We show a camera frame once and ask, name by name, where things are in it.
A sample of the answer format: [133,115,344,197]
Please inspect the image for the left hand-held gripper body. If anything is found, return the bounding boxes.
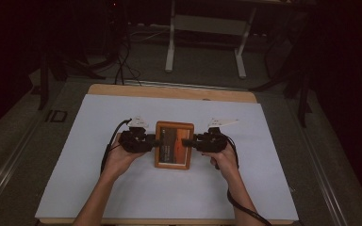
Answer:
[118,116,156,154]

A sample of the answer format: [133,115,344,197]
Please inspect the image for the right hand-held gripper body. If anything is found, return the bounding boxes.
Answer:
[194,118,239,153]

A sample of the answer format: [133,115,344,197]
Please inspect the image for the wooden picture frame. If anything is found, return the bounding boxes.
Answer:
[154,121,195,170]

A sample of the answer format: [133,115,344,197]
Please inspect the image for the person's right hand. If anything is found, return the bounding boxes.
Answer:
[201,142,241,183]

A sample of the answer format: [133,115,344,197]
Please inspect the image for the person's left hand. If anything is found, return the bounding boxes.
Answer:
[102,135,146,183]

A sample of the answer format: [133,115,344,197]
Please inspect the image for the wooden table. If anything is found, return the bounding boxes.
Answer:
[39,83,296,226]

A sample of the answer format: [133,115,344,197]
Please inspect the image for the black metal stand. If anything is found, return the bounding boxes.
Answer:
[37,43,107,111]

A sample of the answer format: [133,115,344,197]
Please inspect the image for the black floor cables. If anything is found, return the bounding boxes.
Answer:
[112,27,143,87]

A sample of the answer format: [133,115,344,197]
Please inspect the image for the white desk frame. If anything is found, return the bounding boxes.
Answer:
[164,0,259,79]

